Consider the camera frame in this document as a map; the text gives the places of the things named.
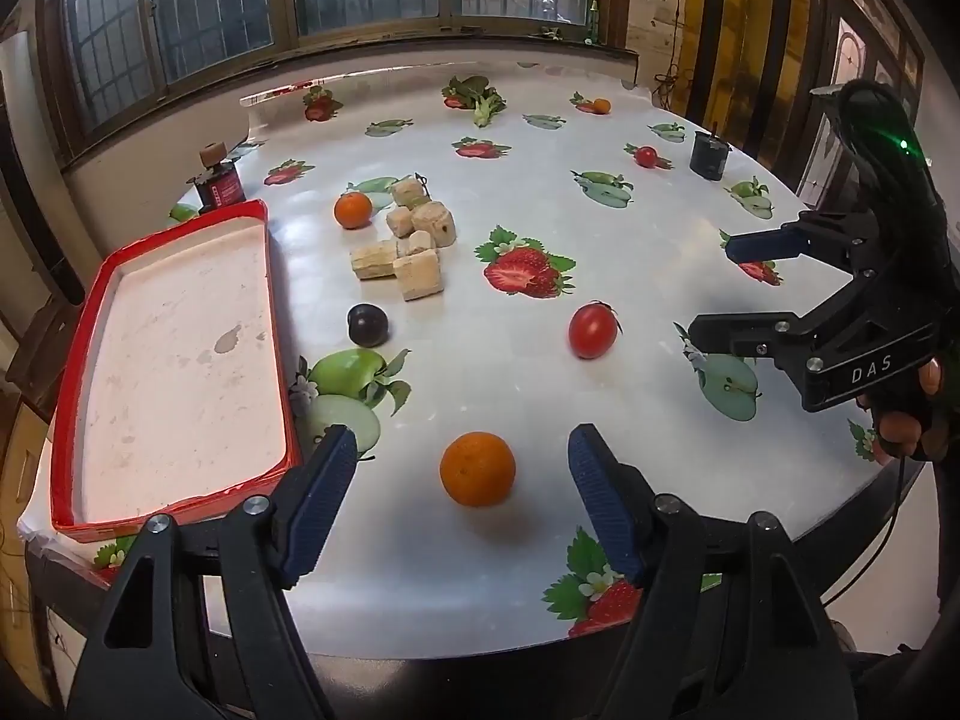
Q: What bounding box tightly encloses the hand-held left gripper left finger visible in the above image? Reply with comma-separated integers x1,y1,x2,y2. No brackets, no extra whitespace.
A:
67,424,359,720

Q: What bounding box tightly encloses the small black cup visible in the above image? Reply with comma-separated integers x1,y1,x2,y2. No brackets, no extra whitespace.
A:
690,122,731,182

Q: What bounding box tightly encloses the person's right hand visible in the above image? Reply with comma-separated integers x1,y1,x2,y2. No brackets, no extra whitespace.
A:
855,356,946,462

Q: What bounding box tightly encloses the red rectangular tray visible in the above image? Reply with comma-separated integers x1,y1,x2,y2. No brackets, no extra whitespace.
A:
49,199,302,545

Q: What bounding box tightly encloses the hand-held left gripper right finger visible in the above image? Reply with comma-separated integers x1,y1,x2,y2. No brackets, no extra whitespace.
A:
566,424,860,720

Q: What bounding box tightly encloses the large orange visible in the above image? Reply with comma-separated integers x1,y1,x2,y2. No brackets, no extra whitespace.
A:
439,431,518,506

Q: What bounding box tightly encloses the fruit-printed tablecloth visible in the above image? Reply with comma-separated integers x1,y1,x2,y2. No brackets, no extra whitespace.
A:
15,64,927,661

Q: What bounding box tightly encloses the green leafy vegetable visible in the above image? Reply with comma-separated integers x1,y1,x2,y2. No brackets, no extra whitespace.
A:
448,75,505,128

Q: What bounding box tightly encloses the dark jar with red label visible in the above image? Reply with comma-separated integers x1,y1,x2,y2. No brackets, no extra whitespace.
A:
196,142,247,212

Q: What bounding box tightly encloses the barred window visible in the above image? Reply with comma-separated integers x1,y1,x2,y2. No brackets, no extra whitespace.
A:
45,0,631,143

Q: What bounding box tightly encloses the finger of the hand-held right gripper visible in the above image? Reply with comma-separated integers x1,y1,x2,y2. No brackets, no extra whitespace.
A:
688,309,818,376
724,210,863,278

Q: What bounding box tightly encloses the wooden door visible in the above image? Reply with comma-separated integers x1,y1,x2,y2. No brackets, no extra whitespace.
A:
795,0,931,203

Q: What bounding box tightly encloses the red cherry tomato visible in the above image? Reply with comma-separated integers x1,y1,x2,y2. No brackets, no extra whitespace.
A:
568,301,622,359

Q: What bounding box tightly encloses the dark purple plum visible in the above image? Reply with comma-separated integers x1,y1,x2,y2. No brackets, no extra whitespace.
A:
346,304,391,348

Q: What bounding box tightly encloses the small orange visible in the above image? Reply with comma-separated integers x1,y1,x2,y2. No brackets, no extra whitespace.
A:
334,191,374,230

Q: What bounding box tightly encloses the black cable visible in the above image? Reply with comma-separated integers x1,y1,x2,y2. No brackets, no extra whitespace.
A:
825,457,912,608

